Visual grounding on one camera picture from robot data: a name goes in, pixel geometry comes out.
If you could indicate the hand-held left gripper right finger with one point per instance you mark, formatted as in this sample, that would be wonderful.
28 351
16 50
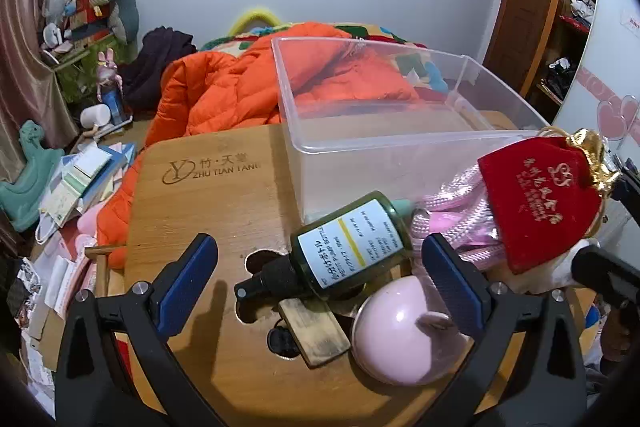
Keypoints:
450 282

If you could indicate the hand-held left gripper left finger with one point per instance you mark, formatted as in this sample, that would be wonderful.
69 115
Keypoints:
190 282

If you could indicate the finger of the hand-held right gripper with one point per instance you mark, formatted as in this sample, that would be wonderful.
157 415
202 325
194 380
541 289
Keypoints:
627 194
605 272

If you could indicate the pink round ball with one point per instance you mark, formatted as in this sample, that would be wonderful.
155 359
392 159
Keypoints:
395 337

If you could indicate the red velvet pouch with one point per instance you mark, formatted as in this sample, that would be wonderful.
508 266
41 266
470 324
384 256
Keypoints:
540 207

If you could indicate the teal tube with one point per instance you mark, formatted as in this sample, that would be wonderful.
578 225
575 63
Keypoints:
402 207

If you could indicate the green spray bottle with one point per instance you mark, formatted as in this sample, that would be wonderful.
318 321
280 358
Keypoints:
350 242

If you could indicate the clear plastic storage box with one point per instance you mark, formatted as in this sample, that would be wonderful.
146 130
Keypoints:
350 177

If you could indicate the person's right hand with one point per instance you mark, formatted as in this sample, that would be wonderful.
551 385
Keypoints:
616 337

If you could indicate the wooden desk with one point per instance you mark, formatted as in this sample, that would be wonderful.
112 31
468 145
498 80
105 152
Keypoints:
200 217

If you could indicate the pink plush item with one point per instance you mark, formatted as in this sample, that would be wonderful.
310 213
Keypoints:
87 221

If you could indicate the pile of papers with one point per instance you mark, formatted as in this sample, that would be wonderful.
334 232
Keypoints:
55 287

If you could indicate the white cabinet with pink hearts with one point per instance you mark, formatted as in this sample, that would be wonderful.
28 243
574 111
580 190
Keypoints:
610 57

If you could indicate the stack of books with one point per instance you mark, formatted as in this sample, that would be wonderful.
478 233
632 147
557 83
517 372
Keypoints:
85 177

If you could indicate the teal rocking horse toy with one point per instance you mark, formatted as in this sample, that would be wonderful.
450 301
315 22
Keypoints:
30 187

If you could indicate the white mug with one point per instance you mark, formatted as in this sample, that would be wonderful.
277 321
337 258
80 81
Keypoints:
95 116

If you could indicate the orange down jacket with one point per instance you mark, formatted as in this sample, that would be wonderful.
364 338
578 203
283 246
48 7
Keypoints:
215 92

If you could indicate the wooden shelf unit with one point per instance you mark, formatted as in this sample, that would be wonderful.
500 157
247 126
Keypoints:
562 7

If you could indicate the rabbit-topped bottle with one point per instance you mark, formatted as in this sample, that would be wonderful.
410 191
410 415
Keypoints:
111 92

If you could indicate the brown wooden door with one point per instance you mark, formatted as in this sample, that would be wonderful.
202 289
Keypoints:
525 7

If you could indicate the dark purple cloth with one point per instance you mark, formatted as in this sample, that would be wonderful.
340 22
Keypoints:
160 57

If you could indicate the green patterned box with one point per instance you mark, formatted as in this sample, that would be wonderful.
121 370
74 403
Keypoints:
75 77

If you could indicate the colourful patchwork blanket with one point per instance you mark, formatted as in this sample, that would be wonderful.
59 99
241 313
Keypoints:
385 33

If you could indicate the grey plush cushion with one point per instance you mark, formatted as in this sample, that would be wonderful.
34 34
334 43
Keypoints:
125 12

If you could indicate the brown curtain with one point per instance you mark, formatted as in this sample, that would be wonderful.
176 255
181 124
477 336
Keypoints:
25 57

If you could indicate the small white fan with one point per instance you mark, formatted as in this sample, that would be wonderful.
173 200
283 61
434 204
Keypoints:
50 34

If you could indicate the patchwork plush toy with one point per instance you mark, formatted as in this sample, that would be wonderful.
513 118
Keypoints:
85 12

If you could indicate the wooden frame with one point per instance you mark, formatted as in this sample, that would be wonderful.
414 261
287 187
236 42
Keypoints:
102 267

